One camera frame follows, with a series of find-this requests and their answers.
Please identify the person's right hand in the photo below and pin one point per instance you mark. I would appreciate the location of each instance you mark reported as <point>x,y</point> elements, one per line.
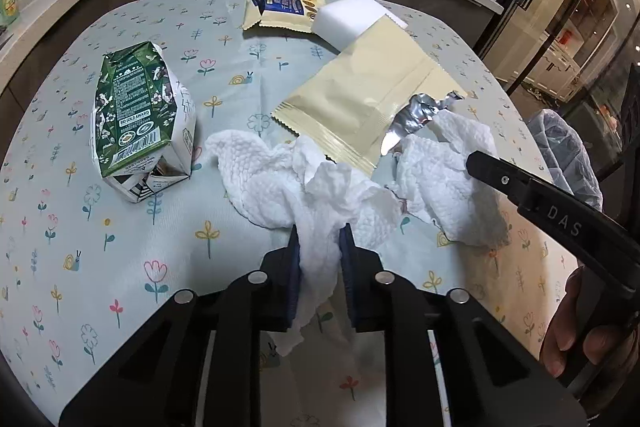
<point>560,337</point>

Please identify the green milk carton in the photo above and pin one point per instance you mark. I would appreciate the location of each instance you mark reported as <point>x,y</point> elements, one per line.
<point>130,122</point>

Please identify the floral print tablecloth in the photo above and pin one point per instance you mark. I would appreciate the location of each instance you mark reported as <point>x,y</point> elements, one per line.
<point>150,232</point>

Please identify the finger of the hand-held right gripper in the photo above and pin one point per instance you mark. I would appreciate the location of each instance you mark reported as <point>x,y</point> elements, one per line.
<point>500,177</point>

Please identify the sliding glass door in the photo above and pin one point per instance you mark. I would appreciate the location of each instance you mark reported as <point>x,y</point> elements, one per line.
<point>575,7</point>

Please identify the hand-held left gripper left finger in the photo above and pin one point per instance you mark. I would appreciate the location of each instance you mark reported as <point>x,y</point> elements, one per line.
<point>294,277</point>

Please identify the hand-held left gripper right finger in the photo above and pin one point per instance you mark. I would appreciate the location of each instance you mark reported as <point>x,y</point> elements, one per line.
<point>350,277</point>

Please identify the trash bin with plastic liner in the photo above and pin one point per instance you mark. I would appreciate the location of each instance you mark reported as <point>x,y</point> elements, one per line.
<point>565,147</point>

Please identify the green dish soap bottle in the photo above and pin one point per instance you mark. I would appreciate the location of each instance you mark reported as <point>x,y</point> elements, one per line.
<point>9,2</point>

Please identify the white sideboard cabinet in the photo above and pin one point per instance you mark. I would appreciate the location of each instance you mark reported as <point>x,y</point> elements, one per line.
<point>555,72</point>

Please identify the white sponge block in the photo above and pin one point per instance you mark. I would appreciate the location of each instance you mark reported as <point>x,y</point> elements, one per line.
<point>350,19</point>

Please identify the beige foil packet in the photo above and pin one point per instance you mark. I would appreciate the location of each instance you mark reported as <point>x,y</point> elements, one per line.
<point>360,102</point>

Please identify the white paper towel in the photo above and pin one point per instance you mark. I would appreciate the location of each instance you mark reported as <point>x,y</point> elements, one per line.
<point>280,177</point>
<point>450,177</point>

